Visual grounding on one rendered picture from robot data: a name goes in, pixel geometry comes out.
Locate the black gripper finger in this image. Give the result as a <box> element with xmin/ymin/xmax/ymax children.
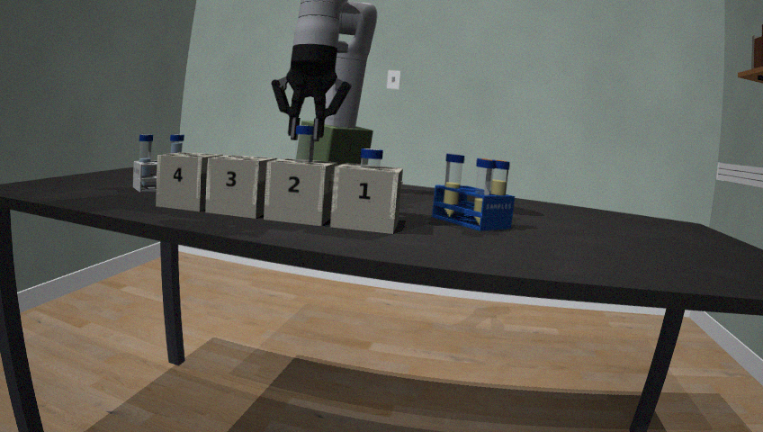
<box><xmin>312</xmin><ymin>76</ymin><xmax>351</xmax><ymax>141</ymax></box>
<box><xmin>272</xmin><ymin>76</ymin><xmax>305</xmax><ymax>140</ymax></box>

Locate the blue tube rack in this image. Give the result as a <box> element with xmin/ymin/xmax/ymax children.
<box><xmin>432</xmin><ymin>185</ymin><xmax>515</xmax><ymax>231</ymax></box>

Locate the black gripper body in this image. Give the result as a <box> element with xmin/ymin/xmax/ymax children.
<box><xmin>286</xmin><ymin>44</ymin><xmax>337</xmax><ymax>97</ymax></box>

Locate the white tube rack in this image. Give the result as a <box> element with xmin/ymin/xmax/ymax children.
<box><xmin>133</xmin><ymin>161</ymin><xmax>157</xmax><ymax>193</ymax></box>

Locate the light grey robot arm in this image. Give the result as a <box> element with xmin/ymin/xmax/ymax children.
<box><xmin>293</xmin><ymin>0</ymin><xmax>377</xmax><ymax>128</ymax></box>

